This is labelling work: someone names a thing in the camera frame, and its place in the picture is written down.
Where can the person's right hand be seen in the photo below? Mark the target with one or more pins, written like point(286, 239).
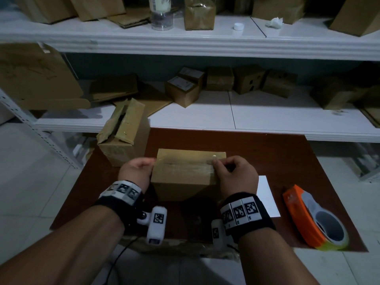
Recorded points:
point(237, 178)

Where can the person's left hand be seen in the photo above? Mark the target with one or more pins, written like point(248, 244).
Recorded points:
point(136, 172)

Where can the white paper sheet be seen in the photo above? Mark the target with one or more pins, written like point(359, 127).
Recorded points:
point(267, 198)

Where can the orange tape dispenser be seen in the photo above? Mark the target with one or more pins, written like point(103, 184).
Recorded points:
point(302, 216)

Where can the person's left forearm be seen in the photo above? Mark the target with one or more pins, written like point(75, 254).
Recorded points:
point(59, 249)

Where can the person's right forearm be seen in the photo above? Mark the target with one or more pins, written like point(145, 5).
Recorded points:
point(273, 261)

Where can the flat cardboard sheet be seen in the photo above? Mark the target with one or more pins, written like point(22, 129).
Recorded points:
point(157, 102)

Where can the folded flat cardboard box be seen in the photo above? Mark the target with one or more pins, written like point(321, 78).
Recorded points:
point(114, 87)

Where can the small white-labelled cardboard box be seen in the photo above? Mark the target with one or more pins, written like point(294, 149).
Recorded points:
point(193, 74)
point(182, 93)

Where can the small cardboard box dark holes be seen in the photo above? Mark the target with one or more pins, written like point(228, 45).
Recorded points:
point(248, 80)

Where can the medium cardboard box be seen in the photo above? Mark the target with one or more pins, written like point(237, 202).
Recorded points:
point(331, 94)

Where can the large flat cardboard box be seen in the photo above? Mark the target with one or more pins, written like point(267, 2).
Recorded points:
point(38, 77)

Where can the flat cardboard stack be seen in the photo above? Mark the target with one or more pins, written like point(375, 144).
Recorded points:
point(372, 115)

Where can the plain brown cardboard box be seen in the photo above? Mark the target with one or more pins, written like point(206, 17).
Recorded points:
point(366, 96)

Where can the small flat cardboard piece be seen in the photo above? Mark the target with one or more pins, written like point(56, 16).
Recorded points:
point(130, 17)

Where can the small taped brown package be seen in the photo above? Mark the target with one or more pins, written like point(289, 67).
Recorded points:
point(199, 14)

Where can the leaning cardboard box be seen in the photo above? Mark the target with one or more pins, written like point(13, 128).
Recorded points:
point(44, 8)
point(98, 7)

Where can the big open-flap cardboard box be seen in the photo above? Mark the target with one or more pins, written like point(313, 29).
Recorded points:
point(356, 14)

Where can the left black marker wristband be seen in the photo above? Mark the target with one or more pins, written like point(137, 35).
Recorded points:
point(124, 195)

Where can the black marker wristband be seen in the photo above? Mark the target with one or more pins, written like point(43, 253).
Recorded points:
point(124, 195)
point(246, 213)

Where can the right black marker wristband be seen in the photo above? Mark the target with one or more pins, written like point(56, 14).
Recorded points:
point(246, 213)

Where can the white metal shelf unit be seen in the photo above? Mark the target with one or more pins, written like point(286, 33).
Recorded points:
point(207, 41)

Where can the white bottle cap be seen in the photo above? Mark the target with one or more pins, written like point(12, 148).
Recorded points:
point(238, 26)

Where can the clear plastic bottle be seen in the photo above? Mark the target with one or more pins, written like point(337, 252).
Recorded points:
point(161, 14)

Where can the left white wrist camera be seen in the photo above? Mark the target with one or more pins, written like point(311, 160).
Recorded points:
point(157, 225)

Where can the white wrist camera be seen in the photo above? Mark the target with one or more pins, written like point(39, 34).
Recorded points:
point(157, 225)
point(218, 234)

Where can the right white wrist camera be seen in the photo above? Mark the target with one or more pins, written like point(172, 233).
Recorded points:
point(218, 234)

